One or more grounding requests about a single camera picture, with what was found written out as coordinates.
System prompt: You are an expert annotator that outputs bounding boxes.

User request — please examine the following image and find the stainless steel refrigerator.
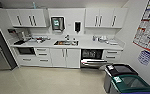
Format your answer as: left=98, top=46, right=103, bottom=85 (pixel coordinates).
left=0, top=12, right=19, bottom=72

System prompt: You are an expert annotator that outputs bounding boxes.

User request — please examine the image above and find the black wall soap dispenser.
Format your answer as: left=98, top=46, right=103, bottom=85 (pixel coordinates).
left=73, top=21, right=82, bottom=34

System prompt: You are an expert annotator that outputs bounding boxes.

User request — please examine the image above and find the white drawer cabinet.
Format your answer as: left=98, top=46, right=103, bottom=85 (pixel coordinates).
left=34, top=47, right=52, bottom=67
left=102, top=49, right=123, bottom=67

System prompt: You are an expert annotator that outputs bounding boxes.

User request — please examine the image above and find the flat black tray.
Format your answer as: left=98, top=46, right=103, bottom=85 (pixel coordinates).
left=12, top=40, right=27, bottom=46

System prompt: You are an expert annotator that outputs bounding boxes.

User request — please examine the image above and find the pale blue bottle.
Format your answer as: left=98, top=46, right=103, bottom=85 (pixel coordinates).
left=31, top=1, right=37, bottom=10

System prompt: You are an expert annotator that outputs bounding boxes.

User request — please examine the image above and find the white two-door sink cabinet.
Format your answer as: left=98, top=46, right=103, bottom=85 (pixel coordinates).
left=50, top=47, right=82, bottom=69

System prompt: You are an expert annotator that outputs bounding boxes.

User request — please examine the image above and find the large colourful wall poster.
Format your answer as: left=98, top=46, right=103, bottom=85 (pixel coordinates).
left=132, top=0, right=150, bottom=57

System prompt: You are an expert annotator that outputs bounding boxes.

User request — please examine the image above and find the white wall cabinet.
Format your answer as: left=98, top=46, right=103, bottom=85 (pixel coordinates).
left=84, top=6, right=129, bottom=30

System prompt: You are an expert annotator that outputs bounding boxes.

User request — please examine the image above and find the chrome faucet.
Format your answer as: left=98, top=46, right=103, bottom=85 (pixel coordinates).
left=64, top=33, right=72, bottom=41

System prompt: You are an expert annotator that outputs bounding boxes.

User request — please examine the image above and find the blue dish soap bottle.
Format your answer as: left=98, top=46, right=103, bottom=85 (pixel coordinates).
left=92, top=34, right=98, bottom=42

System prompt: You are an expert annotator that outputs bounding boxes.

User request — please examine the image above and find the blue recycling bin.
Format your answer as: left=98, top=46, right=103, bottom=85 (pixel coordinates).
left=103, top=63, right=139, bottom=94

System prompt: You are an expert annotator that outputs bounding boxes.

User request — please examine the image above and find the white microwave cabinet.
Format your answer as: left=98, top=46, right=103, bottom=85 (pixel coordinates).
left=12, top=46, right=37, bottom=67

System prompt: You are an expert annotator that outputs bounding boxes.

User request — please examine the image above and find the dish rack with items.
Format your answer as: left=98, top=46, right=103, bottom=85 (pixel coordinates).
left=26, top=35, right=53, bottom=44

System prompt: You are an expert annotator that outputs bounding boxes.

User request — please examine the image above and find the patterned plate stack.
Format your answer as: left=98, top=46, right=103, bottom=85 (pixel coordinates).
left=97, top=35, right=109, bottom=43

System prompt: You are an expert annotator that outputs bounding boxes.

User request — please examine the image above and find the steel paper towel dispenser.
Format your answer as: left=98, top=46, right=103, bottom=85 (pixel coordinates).
left=51, top=16, right=65, bottom=32

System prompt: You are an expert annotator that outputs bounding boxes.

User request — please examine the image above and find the stainless steel dishwasher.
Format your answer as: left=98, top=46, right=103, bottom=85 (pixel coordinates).
left=79, top=48, right=109, bottom=70

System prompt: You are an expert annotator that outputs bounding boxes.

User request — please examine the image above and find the grey bin green lid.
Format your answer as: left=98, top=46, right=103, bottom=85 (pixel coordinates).
left=110, top=73, right=150, bottom=94

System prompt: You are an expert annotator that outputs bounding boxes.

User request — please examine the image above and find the small blue white poster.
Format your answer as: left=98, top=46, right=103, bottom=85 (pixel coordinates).
left=137, top=49, right=150, bottom=67

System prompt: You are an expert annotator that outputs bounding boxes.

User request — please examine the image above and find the black built-in microwave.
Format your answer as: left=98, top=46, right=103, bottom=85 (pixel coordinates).
left=16, top=47, right=36, bottom=56

